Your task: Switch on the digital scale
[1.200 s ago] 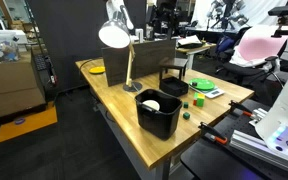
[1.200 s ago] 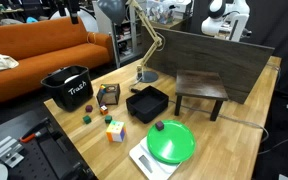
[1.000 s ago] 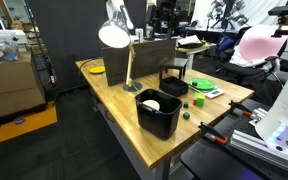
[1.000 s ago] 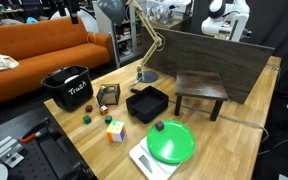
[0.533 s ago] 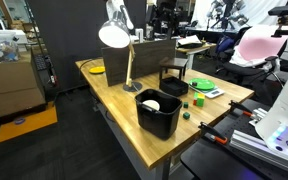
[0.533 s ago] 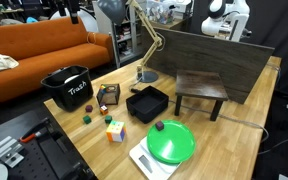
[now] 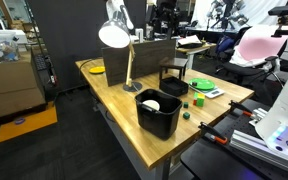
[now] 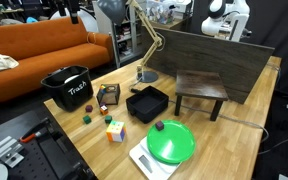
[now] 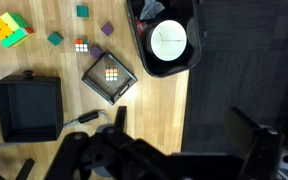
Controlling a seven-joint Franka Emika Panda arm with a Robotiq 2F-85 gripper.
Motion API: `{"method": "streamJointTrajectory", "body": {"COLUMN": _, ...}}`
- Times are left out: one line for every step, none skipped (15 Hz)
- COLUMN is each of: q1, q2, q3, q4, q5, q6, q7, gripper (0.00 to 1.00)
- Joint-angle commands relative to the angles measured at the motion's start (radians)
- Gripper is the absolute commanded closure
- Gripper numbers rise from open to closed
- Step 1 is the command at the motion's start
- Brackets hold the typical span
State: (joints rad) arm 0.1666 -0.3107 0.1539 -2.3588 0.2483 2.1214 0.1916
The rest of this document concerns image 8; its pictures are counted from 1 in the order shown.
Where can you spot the small dark wooden stool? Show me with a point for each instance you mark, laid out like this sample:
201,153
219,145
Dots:
199,84

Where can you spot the multicolour rubiks cube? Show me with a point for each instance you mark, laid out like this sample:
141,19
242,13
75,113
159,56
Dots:
116,131

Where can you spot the white digital kitchen scale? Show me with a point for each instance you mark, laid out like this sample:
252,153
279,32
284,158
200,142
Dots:
152,168

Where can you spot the purple small cube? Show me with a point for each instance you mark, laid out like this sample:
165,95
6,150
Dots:
89,108

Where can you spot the green small cube left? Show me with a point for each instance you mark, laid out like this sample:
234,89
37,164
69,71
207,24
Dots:
87,119

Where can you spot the orange sofa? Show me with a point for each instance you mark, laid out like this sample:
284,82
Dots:
43,47

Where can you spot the dark wooden backboard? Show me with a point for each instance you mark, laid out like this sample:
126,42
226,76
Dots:
239,64

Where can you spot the black open square box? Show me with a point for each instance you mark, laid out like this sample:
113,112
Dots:
147,104

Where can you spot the green plastic plate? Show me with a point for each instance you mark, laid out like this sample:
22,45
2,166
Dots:
173,144

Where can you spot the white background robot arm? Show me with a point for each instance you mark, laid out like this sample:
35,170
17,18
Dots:
227,20

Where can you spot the wire mesh cube container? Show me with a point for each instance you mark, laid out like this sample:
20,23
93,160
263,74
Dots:
108,94

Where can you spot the orange handled clamp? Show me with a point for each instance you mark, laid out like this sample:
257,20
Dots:
34,131

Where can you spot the orange small cube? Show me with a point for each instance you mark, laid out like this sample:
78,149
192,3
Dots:
104,110

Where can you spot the green small cube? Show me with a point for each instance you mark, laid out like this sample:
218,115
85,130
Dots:
108,119
87,119

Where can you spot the black trash bin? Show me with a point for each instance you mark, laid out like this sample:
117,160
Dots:
70,87

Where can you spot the dark purple cube on plate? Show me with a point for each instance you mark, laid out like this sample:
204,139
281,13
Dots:
159,125

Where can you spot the green small cube right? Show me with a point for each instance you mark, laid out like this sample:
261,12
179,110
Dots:
108,119

